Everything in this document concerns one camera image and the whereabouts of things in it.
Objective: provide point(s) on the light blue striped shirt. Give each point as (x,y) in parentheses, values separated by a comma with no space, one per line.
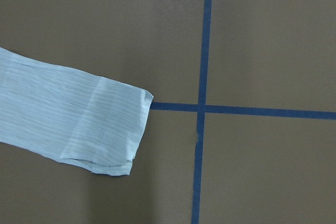
(71,116)

